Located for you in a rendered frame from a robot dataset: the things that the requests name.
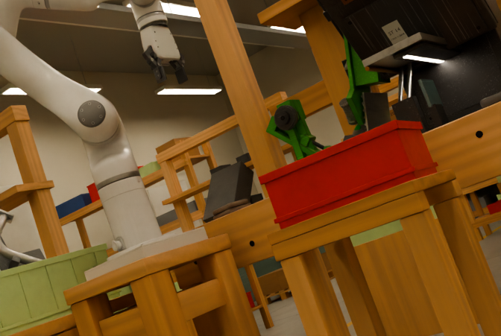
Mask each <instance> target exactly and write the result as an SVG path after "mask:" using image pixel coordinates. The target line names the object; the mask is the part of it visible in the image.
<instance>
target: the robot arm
mask: <svg viewBox="0 0 501 336"><path fill-rule="evenodd" d="M103 1H108V0H0V75H2V76H3V77H4V78H6V79H7V80H8V81H10V82H11V83H12V84H13V85H14V86H16V87H17V88H19V89H20V90H22V91H23V92H24V93H25V94H27V95H29V96H30V97H31V98H33V99H34V100H35V101H37V102H38V103H40V104H42V105H43V106H44V107H45V108H47V109H48V110H50V111H51V112H53V113H54V114H55V115H56V116H58V117H59V118H60V119H62V120H63V121H64V122H65V123H66V124H68V125H69V126H70V127H71V128H72V129H73V130H74V131H75V132H76V133H77V134H78V135H79V136H80V138H81V140H82V142H83V145H84V147H85V150H86V154H87V157H88V160H89V166H90V170H91V173H92V178H93V180H94V183H95V186H96V188H97V191H98V195H99V197H100V199H101V203H102V206H103V208H104V211H105V214H106V216H107V220H108V223H109V225H110V228H111V231H112V234H113V237H114V239H115V241H112V248H113V250H114V251H119V252H118V253H116V254H114V255H112V256H110V257H109V258H107V260H108V261H109V260H111V259H113V258H115V257H117V256H119V255H121V254H123V253H126V252H127V251H129V250H132V249H134V248H136V247H138V246H140V245H141V244H147V243H150V242H152V241H157V240H160V239H163V238H167V237H170V236H173V235H176V233H171V234H168V235H162V233H161V231H160V227H159V224H158V223H157V219H156V217H155V214H154V210H153V209H152V206H151V202H150V200H149V198H148V194H147V192H146V190H145V186H144V183H143V181H142V178H141V175H140V173H139V169H138V168H137V165H136V161H135V159H134V157H133V152H132V150H131V147H130V143H129V141H128V138H127V134H126V132H125V129H124V126H123V124H122V121H121V119H120V117H119V114H118V113H117V111H116V108H115V107H114V106H113V105H112V104H111V102H110V101H108V100H107V99H106V98H105V97H103V96H102V95H100V94H98V93H97V92H94V91H92V90H91V89H88V88H86V87H85V86H83V85H81V84H79V83H77V82H75V81H73V80H71V79H69V78H67V77H66V76H64V75H62V74H61V73H59V72H58V71H57V70H55V69H54V68H52V67H51V66H50V65H49V64H47V63H46V62H44V61H43V60H41V59H40V58H39V57H38V56H37V55H35V54H34V53H32V52H31V51H30V50H29V49H27V48H26V47H25V46H24V45H23V44H22V43H21V42H19V41H18V40H17V39H16V33H17V28H18V24H19V17H20V14H21V12H22V10H23V9H25V8H39V9H51V10H76V11H92V10H96V9H97V8H98V7H99V5H100V3H102V2H103ZM129 2H130V6H131V9H132V11H133V14H134V17H135V20H136V23H137V26H138V28H139V31H140V34H141V40H142V47H143V50H144V53H143V54H142V56H143V57H144V58H145V60H146V62H147V64H148V65H149V66H150V67H151V70H153V72H154V75H155V78H156V80H157V83H162V82H163V81H165V80H167V77H166V73H165V71H164V68H163V66H170V65H171V66H172V67H173V68H174V70H175V72H174V73H175V75H176V78H177V81H178V83H179V84H182V83H184V82H186V81H187V80H188V77H187V76H186V72H185V69H184V67H185V66H184V64H185V61H184V59H185V57H184V55H182V54H181V53H180V52H179V51H178V48H177V45H176V42H175V41H174V38H173V36H172V34H171V32H170V30H169V29H168V25H167V24H168V20H167V17H166V14H165V12H164V9H163V6H162V3H161V1H160V0H129ZM175 63H177V66H176V65H175Z"/></svg>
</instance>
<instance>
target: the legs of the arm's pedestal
mask: <svg viewBox="0 0 501 336"><path fill-rule="evenodd" d="M197 264H198V268H199V271H200V273H201V277H202V279H203V281H204V282H203V283H201V284H199V285H195V286H192V287H190V288H187V289H184V290H182V291H178V292H177V290H176V287H175V285H174V281H173V279H172V276H171V273H170V272H169V269H165V270H161V271H159V272H156V273H152V274H150V275H147V276H144V277H142V278H140V279H136V280H134V281H132V282H131V283H130V286H131V288H132V291H133V295H134V297H135V300H136V304H137V307H135V308H132V309H129V310H126V311H123V312H121V313H119V314H115V315H113V311H112V308H111V305H110V301H109V299H108V296H107V293H104V294H100V295H98V296H95V297H91V298H89V299H85V300H82V301H80V302H77V303H75V304H73V305H71V309H72V313H73V316H74V319H75V322H76V326H77V328H78V332H79V335H80V336H192V335H191V332H190V330H189V326H188V323H187V321H188V320H191V319H193V318H195V317H198V316H200V315H202V314H205V313H207V312H209V311H211V310H213V311H214V314H215V318H216V320H217V323H218V327H219V329H220V332H221V336H261V335H260V333H259V329H258V326H257V324H256V321H255V318H254V315H253V312H252V309H251V306H250V303H249V301H248V297H247V294H246V292H245V289H244V286H243V284H242V280H241V277H240V275H239V272H238V269H237V266H236V263H235V261H234V258H233V254H232V252H231V249H226V250H222V251H220V252H217V253H213V254H211V255H209V256H206V257H203V258H201V259H198V260H197Z"/></svg>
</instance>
